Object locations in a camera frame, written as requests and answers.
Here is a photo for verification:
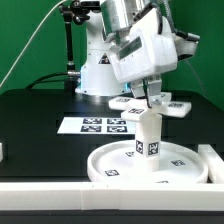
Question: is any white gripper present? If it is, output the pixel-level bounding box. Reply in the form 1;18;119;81
110;8;198;108

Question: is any white cross-shaped table base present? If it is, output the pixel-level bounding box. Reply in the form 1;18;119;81
109;92;191;122

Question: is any white round table top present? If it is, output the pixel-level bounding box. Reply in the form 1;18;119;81
87;140;208;184

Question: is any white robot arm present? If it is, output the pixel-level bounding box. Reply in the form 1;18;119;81
72;0;200;108

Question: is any white marker sheet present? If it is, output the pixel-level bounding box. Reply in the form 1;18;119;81
57;117;135;135

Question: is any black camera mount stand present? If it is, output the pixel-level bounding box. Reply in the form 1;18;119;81
59;0;101;95

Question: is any white right fence rail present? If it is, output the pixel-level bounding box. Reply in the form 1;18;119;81
198;144;224;184

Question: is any white fence rail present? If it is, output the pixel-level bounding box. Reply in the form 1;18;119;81
0;182;224;211
198;144;224;184

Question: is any black cable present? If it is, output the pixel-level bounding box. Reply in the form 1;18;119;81
25;71;81;90

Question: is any white cable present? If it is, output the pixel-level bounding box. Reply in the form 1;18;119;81
0;0;68;88

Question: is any white front fence rail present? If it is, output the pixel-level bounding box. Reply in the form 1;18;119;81
0;182;224;211

